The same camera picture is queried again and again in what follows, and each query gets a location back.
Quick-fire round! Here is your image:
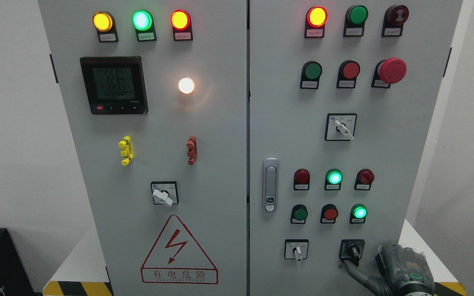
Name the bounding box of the yellow indicator light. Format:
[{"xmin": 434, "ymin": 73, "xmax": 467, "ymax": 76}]
[{"xmin": 93, "ymin": 11, "xmax": 119, "ymax": 42}]

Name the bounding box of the lower white selector switch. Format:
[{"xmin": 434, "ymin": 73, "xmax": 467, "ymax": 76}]
[{"xmin": 284, "ymin": 239, "xmax": 310, "ymax": 263}]

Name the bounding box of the lit red indicator right door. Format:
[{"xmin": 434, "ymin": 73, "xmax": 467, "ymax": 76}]
[{"xmin": 304, "ymin": 6, "xmax": 328, "ymax": 39}]

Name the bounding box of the green push button second row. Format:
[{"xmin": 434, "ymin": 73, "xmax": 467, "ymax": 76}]
[{"xmin": 300, "ymin": 60, "xmax": 323, "ymax": 90}]

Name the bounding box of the lit green indicator middle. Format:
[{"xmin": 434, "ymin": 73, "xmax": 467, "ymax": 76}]
[{"xmin": 324, "ymin": 169, "xmax": 343, "ymax": 191}]

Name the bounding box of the white lit indicator light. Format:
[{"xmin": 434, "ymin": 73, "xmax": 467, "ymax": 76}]
[{"xmin": 177, "ymin": 77, "xmax": 195, "ymax": 94}]

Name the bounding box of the black rotary knob switch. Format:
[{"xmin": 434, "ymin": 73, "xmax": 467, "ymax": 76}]
[{"xmin": 339, "ymin": 239, "xmax": 365, "ymax": 267}]

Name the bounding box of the left door white selector switch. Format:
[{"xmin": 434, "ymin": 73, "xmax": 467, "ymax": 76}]
[{"xmin": 151, "ymin": 180, "xmax": 179, "ymax": 207}]

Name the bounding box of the red electrical hazard warning sticker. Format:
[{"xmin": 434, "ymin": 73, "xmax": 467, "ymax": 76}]
[{"xmin": 140, "ymin": 214, "xmax": 218, "ymax": 284}]

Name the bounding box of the left grey cabinet door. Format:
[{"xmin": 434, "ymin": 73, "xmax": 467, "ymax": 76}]
[{"xmin": 38, "ymin": 0, "xmax": 248, "ymax": 296}]

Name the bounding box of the green push button top row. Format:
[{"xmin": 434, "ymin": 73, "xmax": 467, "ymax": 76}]
[{"xmin": 344, "ymin": 5, "xmax": 368, "ymax": 37}]

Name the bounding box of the small red push button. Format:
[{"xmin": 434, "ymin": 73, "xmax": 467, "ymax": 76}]
[{"xmin": 320, "ymin": 204, "xmax": 339, "ymax": 224}]

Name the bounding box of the dark red buzzer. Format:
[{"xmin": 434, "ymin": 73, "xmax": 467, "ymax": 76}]
[{"xmin": 381, "ymin": 5, "xmax": 409, "ymax": 37}]

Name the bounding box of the silver door handle lock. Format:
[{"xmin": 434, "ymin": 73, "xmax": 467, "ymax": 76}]
[{"xmin": 262, "ymin": 158, "xmax": 279, "ymax": 213}]

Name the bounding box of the red push button second row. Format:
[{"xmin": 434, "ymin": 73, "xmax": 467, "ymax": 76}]
[{"xmin": 336, "ymin": 60, "xmax": 360, "ymax": 89}]

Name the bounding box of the red terminal connector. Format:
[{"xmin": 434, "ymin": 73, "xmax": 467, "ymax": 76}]
[{"xmin": 186, "ymin": 135, "xmax": 198, "ymax": 166}]

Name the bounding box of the black digital power meter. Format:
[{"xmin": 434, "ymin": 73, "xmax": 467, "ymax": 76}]
[{"xmin": 79, "ymin": 55, "xmax": 149, "ymax": 115}]

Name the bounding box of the red emergency stop mushroom button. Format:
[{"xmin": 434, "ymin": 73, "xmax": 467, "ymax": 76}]
[{"xmin": 371, "ymin": 57, "xmax": 407, "ymax": 89}]

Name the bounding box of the lit green indicator light top-left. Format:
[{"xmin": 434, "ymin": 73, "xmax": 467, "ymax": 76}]
[{"xmin": 132, "ymin": 10, "xmax": 157, "ymax": 42}]

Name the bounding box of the lit red indicator light left door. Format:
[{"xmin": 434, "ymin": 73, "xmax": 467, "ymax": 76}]
[{"xmin": 170, "ymin": 9, "xmax": 193, "ymax": 41}]

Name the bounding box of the right grey cabinet door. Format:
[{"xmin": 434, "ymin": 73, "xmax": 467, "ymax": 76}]
[{"xmin": 249, "ymin": 0, "xmax": 462, "ymax": 296}]

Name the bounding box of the dark red indicator right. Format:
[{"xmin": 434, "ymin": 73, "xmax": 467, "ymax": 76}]
[{"xmin": 354, "ymin": 169, "xmax": 375, "ymax": 191}]

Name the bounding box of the grey cabinet door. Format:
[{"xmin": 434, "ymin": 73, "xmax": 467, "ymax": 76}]
[
  {"xmin": 249, "ymin": 0, "xmax": 462, "ymax": 296},
  {"xmin": 38, "ymin": 0, "xmax": 248, "ymax": 296}
]

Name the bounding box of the dark red indicator left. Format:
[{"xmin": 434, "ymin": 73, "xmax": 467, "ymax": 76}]
[{"xmin": 293, "ymin": 168, "xmax": 310, "ymax": 191}]

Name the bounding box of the lit green button lower right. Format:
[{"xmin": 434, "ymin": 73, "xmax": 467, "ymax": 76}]
[{"xmin": 349, "ymin": 204, "xmax": 367, "ymax": 224}]

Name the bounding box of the small green push button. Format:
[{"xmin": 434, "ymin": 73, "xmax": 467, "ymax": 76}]
[{"xmin": 291, "ymin": 204, "xmax": 308, "ymax": 224}]

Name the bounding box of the upper right white selector switch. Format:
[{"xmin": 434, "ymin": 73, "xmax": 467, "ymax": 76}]
[{"xmin": 324, "ymin": 113, "xmax": 357, "ymax": 141}]

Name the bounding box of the dark red indicator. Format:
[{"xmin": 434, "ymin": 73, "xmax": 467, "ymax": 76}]
[
  {"xmin": 354, "ymin": 169, "xmax": 375, "ymax": 191},
  {"xmin": 293, "ymin": 168, "xmax": 310, "ymax": 191}
]

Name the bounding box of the yellow terminal connector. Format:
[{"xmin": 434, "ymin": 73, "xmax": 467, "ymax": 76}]
[{"xmin": 118, "ymin": 136, "xmax": 134, "ymax": 166}]

